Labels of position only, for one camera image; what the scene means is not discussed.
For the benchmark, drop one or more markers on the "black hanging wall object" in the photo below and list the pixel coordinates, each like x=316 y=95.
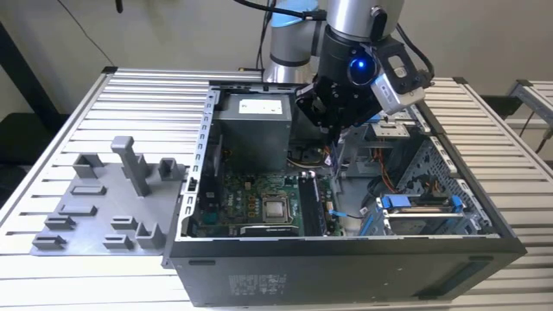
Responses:
x=118 y=6

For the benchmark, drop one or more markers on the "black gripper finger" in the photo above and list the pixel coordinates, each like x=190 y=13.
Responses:
x=317 y=103
x=360 y=111

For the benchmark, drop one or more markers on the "green motherboard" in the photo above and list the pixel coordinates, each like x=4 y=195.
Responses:
x=241 y=197

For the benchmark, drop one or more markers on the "black open PC case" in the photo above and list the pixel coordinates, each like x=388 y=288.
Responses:
x=302 y=275

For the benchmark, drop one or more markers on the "black graphics card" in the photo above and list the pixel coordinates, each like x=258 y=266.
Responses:
x=268 y=230

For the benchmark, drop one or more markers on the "grey plastic parts rack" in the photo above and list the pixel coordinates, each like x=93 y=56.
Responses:
x=116 y=207

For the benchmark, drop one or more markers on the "grey power supply unit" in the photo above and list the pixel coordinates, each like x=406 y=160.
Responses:
x=254 y=139

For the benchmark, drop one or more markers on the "black table corner cap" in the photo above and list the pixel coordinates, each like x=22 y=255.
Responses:
x=459 y=80
x=109 y=69

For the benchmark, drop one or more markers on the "CPU socket with silver CPU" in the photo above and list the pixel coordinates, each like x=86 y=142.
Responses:
x=276 y=209

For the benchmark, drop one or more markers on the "silver metal drive cage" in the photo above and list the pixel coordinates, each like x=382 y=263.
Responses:
x=388 y=133

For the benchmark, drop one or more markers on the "hard disk in blue carrier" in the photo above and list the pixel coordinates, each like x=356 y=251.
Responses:
x=394 y=201

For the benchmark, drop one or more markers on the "neighbouring metal slat table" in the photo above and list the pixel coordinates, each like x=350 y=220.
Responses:
x=535 y=97

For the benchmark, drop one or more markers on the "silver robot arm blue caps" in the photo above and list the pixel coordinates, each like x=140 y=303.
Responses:
x=345 y=16

